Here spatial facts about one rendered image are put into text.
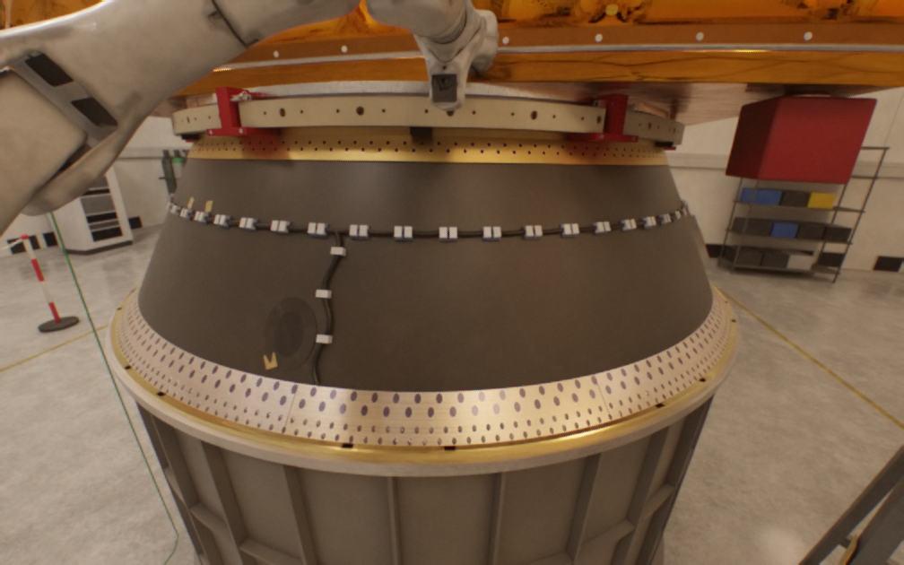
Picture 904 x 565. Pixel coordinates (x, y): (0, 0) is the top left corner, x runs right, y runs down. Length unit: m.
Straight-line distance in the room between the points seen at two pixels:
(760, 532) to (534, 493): 1.75
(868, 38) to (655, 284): 0.50
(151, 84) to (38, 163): 0.10
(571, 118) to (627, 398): 0.54
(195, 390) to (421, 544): 0.53
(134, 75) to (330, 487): 0.67
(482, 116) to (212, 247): 0.61
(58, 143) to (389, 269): 0.43
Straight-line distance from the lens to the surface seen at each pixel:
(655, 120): 0.96
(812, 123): 0.88
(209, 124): 0.95
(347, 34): 0.83
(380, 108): 0.69
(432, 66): 0.50
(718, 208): 6.92
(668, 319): 0.91
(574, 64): 0.73
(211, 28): 0.36
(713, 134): 6.76
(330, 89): 0.77
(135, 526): 2.41
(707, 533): 2.29
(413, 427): 0.63
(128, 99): 0.39
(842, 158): 0.91
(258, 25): 0.36
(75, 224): 8.12
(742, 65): 0.79
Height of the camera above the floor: 1.62
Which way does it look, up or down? 20 degrees down
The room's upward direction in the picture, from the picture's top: 1 degrees clockwise
